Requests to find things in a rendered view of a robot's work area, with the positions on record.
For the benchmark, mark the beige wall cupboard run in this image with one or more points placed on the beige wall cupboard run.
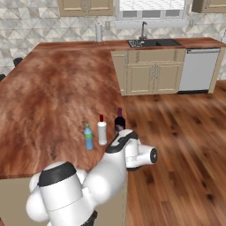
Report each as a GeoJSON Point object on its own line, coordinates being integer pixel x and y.
{"type": "Point", "coordinates": [85, 7]}

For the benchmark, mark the dark wine bottle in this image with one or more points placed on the dark wine bottle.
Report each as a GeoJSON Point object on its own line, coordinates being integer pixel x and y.
{"type": "Point", "coordinates": [119, 123]}

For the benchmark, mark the blue water bottle green cap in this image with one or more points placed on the blue water bottle green cap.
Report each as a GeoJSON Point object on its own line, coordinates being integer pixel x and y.
{"type": "Point", "coordinates": [89, 141]}

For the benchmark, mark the black stool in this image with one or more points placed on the black stool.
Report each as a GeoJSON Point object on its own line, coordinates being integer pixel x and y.
{"type": "Point", "coordinates": [2, 77]}
{"type": "Point", "coordinates": [17, 61]}

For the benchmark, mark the metal tap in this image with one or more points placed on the metal tap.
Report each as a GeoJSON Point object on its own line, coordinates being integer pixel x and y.
{"type": "Point", "coordinates": [143, 31]}

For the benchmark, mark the black sink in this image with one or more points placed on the black sink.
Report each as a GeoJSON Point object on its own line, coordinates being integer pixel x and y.
{"type": "Point", "coordinates": [156, 43]}

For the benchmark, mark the beige island counter base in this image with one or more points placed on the beige island counter base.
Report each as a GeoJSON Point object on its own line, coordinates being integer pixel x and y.
{"type": "Point", "coordinates": [13, 200]}

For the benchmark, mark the white window with blinds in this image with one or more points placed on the white window with blinds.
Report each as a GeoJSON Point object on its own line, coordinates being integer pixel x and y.
{"type": "Point", "coordinates": [150, 11]}

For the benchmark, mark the white bottle red cap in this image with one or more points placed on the white bottle red cap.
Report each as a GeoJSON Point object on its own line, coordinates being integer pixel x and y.
{"type": "Point", "coordinates": [102, 132]}

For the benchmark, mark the white paper towel roll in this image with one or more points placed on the white paper towel roll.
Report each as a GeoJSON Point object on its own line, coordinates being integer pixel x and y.
{"type": "Point", "coordinates": [99, 32]}

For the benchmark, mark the wall power outlet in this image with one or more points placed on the wall power outlet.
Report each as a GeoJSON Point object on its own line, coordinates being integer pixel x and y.
{"type": "Point", "coordinates": [191, 23]}
{"type": "Point", "coordinates": [107, 25]}

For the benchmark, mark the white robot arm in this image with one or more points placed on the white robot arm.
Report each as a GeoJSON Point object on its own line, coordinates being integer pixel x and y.
{"type": "Point", "coordinates": [111, 173]}

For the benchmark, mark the silver dishwasher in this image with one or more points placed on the silver dishwasher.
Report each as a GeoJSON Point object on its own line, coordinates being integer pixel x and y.
{"type": "Point", "coordinates": [198, 70]}

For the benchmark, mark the beige base cupboard run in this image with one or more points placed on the beige base cupboard run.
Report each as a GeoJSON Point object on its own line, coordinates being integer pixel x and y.
{"type": "Point", "coordinates": [147, 73]}

